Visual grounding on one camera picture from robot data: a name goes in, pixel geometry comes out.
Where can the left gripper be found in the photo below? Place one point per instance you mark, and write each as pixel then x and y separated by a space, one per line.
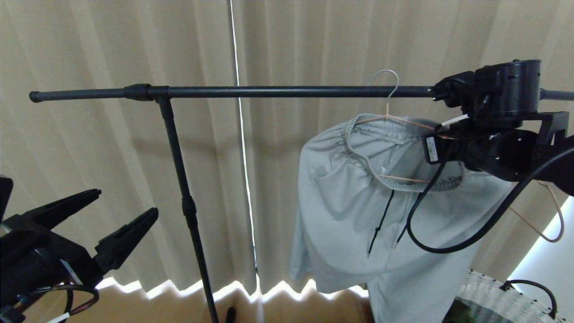
pixel 36 255

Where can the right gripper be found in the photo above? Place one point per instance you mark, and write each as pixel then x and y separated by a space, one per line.
pixel 493 154

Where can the pink clothes hanger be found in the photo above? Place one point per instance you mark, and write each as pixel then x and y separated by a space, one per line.
pixel 387 110
pixel 560 224

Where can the pale grey shorts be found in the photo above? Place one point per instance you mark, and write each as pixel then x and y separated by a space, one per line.
pixel 350 224

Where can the white laundry basket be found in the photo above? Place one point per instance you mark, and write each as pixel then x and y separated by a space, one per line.
pixel 493 300

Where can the black clothes rack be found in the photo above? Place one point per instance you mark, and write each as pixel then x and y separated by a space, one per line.
pixel 269 92

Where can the beige curtain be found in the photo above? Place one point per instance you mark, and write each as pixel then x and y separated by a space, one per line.
pixel 112 179

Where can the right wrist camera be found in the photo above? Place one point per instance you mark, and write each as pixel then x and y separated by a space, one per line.
pixel 453 89

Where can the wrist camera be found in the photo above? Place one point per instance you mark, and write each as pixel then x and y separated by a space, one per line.
pixel 4 197
pixel 453 89

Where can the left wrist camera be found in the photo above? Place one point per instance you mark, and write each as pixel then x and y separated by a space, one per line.
pixel 4 197

